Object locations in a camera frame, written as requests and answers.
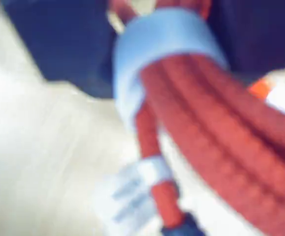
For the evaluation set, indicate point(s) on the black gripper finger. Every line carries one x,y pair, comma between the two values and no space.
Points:
63,41
255,34

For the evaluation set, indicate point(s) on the orange capped white marker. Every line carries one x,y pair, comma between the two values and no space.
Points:
280,96

